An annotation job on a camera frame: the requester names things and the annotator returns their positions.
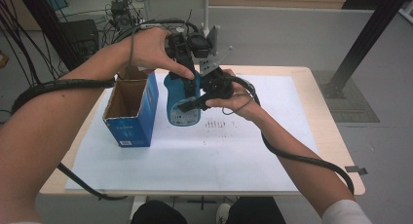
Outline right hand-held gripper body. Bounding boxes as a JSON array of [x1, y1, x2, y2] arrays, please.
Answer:
[[200, 68, 236, 101]]

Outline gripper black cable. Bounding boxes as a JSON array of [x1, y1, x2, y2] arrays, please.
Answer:
[[10, 77, 129, 202], [226, 75, 356, 197]]

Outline white desk with leg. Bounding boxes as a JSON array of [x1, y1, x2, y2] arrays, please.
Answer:
[[123, 0, 244, 37]]

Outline black computer tower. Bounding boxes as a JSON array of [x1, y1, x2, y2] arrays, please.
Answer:
[[60, 19, 100, 62]]

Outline person's right hand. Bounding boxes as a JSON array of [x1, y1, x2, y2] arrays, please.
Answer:
[[206, 68, 263, 122]]

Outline blue cardboard box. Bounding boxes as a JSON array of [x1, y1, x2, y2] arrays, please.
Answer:
[[102, 65, 161, 148]]

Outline white paper sheet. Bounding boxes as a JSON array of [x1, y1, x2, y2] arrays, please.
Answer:
[[64, 72, 319, 193]]

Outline black metal post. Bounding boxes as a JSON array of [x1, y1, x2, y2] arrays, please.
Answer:
[[321, 0, 413, 99]]

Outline person's legs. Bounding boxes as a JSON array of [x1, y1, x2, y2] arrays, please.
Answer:
[[130, 196, 287, 224]]

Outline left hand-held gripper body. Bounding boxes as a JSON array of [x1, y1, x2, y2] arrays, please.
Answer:
[[165, 23, 234, 77]]

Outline bundle of black cables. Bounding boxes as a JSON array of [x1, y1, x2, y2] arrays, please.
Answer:
[[0, 0, 63, 86]]

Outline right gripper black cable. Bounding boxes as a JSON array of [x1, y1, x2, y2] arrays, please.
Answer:
[[226, 75, 356, 197]]

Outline dark metal stand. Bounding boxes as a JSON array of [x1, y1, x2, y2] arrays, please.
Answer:
[[15, 0, 83, 72]]

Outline grey tape strip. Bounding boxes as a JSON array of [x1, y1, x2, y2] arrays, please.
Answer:
[[344, 165, 369, 176]]

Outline person's white shoe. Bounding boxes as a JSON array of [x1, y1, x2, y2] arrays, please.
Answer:
[[215, 203, 232, 224]]

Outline light wooden table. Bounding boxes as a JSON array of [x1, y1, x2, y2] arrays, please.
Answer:
[[38, 64, 366, 198]]

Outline blue plastic bottle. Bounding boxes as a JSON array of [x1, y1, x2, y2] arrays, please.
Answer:
[[163, 70, 203, 128]]

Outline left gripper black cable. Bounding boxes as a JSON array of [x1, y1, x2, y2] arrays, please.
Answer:
[[10, 77, 129, 202]]

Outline person's left hand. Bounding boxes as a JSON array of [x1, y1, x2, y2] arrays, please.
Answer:
[[124, 26, 196, 81]]

